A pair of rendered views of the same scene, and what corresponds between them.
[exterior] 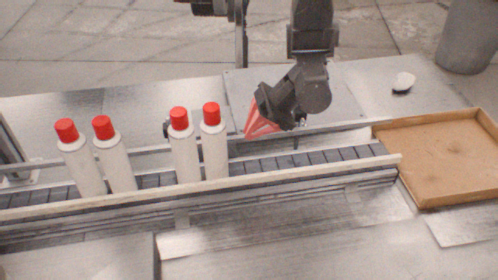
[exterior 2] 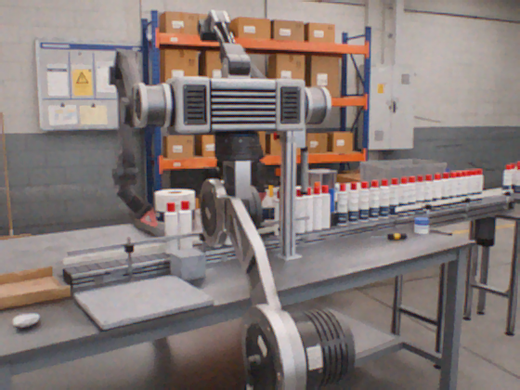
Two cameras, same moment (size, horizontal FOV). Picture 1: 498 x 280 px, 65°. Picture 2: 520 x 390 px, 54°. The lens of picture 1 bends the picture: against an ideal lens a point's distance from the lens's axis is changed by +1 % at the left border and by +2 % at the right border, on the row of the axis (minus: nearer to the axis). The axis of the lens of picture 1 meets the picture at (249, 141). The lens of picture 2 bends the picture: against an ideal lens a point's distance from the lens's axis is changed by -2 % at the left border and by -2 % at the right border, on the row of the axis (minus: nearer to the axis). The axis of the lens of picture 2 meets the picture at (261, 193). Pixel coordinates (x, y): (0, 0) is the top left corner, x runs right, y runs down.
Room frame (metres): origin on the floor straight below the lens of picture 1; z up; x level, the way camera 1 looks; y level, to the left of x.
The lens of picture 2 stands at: (2.50, -0.41, 1.43)
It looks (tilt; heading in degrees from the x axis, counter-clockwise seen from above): 9 degrees down; 156
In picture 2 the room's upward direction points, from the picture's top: straight up
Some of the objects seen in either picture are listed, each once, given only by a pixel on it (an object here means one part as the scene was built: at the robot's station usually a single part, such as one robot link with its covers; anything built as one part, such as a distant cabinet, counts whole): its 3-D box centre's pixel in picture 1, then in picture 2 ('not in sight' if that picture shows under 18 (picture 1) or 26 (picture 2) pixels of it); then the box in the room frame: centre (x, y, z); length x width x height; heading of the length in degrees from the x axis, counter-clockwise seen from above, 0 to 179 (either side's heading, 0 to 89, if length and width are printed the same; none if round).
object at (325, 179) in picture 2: not in sight; (319, 197); (0.32, 0.88, 1.01); 0.14 x 0.13 x 0.26; 101
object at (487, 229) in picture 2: not in sight; (485, 220); (0.01, 2.37, 0.71); 0.15 x 0.12 x 0.34; 11
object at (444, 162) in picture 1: (452, 152); (15, 288); (0.67, -0.50, 0.85); 0.30 x 0.26 x 0.04; 101
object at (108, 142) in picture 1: (114, 159); not in sight; (0.52, 0.27, 0.98); 0.05 x 0.05 x 0.20
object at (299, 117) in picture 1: (300, 133); (126, 258); (0.67, -0.12, 0.91); 0.07 x 0.03 x 0.16; 11
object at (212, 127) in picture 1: (214, 145); (171, 227); (0.56, 0.07, 0.98); 0.05 x 0.05 x 0.20
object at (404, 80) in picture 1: (402, 81); (26, 319); (0.97, -0.46, 0.85); 0.08 x 0.07 x 0.04; 108
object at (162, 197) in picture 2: not in sight; (175, 206); (-0.06, 0.25, 0.95); 0.20 x 0.20 x 0.14
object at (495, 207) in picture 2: not in sight; (450, 271); (0.23, 1.87, 0.47); 1.17 x 0.38 x 0.94; 101
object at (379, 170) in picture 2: not in sight; (402, 175); (-0.90, 2.39, 0.91); 0.60 x 0.40 x 0.22; 93
